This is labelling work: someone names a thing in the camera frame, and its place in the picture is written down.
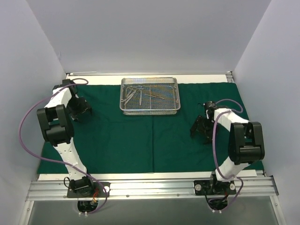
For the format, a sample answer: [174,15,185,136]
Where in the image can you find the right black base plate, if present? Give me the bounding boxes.
[193,180,237,196]

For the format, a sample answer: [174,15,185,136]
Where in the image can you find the aluminium front rail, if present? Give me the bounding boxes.
[26,176,279,201]

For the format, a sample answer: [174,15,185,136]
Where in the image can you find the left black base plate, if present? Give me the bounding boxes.
[67,182,111,198]

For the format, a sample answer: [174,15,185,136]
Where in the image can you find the steel surgical scissors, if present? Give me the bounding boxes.
[124,86,138,105]

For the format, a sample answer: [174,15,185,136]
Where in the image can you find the wire mesh instrument tray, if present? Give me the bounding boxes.
[120,77,180,115]

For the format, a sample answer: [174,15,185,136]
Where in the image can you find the green surgical drape cloth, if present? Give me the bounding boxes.
[37,82,265,174]

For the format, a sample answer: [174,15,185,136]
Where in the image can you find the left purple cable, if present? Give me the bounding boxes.
[18,78,111,214]

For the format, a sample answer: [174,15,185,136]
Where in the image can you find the purple cable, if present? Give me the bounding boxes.
[208,99,243,209]
[18,78,111,214]

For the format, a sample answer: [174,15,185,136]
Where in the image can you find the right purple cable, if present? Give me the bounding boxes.
[208,99,243,209]

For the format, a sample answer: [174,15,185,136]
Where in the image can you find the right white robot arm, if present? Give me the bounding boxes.
[190,99,265,194]

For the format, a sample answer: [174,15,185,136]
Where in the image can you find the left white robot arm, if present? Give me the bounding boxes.
[37,79,95,196]

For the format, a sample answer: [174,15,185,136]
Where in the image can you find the steel forceps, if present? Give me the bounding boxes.
[139,86,144,106]

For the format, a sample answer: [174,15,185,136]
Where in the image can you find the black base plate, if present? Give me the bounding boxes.
[193,180,237,196]
[67,182,111,198]

